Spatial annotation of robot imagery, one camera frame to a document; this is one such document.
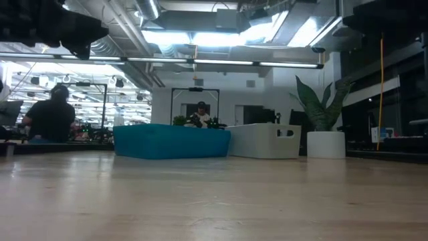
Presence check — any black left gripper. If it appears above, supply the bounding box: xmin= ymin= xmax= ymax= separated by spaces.
xmin=0 ymin=0 xmax=110 ymax=60

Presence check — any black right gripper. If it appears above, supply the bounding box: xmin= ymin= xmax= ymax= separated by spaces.
xmin=342 ymin=0 xmax=428 ymax=38

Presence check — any long ceiling light bar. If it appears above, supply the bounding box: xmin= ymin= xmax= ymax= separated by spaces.
xmin=0 ymin=52 xmax=324 ymax=70

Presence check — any person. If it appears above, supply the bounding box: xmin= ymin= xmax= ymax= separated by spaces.
xmin=187 ymin=101 xmax=212 ymax=129
xmin=21 ymin=83 xmax=76 ymax=144

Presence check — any green succulent plant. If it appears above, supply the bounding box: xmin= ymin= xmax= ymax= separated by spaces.
xmin=289 ymin=75 xmax=355 ymax=132

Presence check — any dark computer monitor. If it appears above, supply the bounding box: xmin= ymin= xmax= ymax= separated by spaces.
xmin=0 ymin=100 xmax=24 ymax=130

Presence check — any white plant pot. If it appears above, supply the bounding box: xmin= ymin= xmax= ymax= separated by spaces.
xmin=306 ymin=131 xmax=346 ymax=160

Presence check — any small green background plant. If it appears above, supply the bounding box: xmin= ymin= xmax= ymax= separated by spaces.
xmin=172 ymin=114 xmax=188 ymax=127

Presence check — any black wide monitor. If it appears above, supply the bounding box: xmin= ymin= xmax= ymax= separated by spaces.
xmin=243 ymin=105 xmax=281 ymax=125

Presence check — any blue plastic tray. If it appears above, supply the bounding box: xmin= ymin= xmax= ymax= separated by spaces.
xmin=112 ymin=123 xmax=232 ymax=160

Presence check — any grey plastic bin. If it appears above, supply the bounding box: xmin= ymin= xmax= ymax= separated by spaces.
xmin=224 ymin=123 xmax=302 ymax=160

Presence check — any yellow cable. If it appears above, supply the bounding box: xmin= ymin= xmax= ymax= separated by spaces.
xmin=377 ymin=32 xmax=385 ymax=151

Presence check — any black metal gantry frame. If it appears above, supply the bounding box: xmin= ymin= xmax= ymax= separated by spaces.
xmin=169 ymin=87 xmax=221 ymax=128
xmin=54 ymin=82 xmax=108 ymax=131

